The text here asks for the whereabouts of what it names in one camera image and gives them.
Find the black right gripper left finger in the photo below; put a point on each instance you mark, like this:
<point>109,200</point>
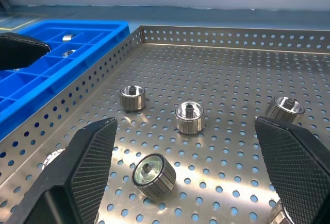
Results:
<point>85,172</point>

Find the blue compartment tray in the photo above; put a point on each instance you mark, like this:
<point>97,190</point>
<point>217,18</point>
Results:
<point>31,85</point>

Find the perforated metal tray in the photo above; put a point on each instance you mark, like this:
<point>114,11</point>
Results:
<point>219,79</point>

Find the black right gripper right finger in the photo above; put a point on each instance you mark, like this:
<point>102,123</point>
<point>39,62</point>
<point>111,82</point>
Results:
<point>296,170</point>

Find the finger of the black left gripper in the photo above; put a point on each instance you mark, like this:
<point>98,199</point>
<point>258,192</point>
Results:
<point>20,51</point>

